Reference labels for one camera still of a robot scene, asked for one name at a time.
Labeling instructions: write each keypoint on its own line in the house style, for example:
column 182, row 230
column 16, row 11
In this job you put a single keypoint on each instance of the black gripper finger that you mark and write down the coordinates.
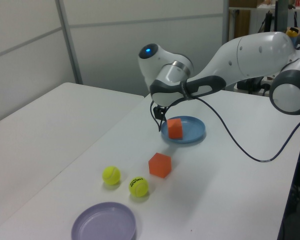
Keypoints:
column 160, row 112

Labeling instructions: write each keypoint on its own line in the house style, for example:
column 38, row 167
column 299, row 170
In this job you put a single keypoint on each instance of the orange foam cube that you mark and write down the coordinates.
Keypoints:
column 160, row 165
column 175, row 130

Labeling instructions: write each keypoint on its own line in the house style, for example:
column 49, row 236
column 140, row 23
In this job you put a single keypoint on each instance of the yellow tennis ball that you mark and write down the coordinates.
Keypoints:
column 138, row 187
column 111, row 175

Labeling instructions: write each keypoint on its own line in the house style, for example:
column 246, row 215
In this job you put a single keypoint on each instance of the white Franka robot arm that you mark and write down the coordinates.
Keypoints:
column 252, row 55

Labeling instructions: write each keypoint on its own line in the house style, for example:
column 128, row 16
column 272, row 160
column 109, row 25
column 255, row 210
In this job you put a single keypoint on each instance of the blue plastic plate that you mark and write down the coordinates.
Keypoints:
column 192, row 130

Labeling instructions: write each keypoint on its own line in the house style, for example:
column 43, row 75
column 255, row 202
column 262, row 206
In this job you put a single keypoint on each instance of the black power strip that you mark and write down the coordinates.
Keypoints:
column 242, row 86

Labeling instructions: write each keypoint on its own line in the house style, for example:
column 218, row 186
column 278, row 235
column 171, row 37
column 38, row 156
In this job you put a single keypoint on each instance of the wooden panel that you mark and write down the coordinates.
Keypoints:
column 241, row 23

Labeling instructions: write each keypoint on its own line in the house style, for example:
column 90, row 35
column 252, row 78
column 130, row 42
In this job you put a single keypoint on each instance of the purple plastic plate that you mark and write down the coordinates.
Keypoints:
column 102, row 225

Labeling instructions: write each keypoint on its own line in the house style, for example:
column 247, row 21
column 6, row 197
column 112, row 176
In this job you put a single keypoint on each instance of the black monitor stand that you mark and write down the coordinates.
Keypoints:
column 268, row 22

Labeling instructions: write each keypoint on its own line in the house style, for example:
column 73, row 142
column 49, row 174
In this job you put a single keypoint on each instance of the blue bottle with yellow lid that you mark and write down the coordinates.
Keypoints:
column 291, row 31

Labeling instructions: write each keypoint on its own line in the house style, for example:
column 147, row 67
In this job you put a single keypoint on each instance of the black monitor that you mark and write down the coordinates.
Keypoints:
column 281, row 15

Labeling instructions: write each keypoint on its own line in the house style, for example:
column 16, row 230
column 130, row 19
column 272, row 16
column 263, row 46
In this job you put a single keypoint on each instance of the grey partition post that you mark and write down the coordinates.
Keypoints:
column 68, row 42
column 225, row 22

